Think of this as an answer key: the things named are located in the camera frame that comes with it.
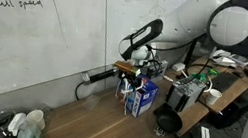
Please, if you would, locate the white headset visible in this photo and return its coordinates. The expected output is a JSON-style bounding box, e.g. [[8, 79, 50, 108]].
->
[[209, 46, 241, 70]]

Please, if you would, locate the large crumpled foil sheet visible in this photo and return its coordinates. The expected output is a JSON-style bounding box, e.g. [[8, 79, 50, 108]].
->
[[175, 75, 208, 94]]

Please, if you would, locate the large plain grey battery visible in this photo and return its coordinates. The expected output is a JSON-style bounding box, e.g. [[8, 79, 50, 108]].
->
[[163, 74, 208, 117]]

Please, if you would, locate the blue cardboard box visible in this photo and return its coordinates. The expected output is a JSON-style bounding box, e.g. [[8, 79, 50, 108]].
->
[[110, 70, 161, 121]]

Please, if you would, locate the green spray bottle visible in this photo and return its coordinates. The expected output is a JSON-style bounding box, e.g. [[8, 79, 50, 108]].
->
[[5, 110, 47, 138]]

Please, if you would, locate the black power cable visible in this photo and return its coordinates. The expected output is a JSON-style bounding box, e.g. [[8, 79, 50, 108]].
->
[[72, 80, 87, 103]]

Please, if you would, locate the white wall whiteboard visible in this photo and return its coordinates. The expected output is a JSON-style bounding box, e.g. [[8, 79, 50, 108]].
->
[[0, 0, 211, 138]]

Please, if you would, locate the white mug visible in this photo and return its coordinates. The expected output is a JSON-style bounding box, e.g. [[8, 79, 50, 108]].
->
[[202, 80, 225, 107]]

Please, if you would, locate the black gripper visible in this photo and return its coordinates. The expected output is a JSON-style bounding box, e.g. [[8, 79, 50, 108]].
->
[[116, 70, 141, 92]]

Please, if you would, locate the white paper cup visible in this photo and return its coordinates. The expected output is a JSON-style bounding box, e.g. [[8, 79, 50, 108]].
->
[[23, 107, 49, 131]]

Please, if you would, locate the white power adapter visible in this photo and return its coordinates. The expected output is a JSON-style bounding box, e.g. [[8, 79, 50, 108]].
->
[[170, 60, 187, 74]]

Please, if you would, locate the black round bowl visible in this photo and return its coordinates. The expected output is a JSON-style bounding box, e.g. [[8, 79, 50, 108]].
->
[[152, 101, 187, 136]]

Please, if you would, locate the black power strip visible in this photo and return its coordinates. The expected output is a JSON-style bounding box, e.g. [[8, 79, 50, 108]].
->
[[80, 59, 122, 91]]

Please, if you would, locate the green small gadget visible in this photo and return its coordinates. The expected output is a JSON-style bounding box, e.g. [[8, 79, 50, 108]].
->
[[190, 64, 218, 85]]

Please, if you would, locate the black keyboard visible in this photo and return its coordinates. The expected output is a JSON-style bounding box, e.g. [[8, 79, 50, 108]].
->
[[210, 69, 241, 96]]

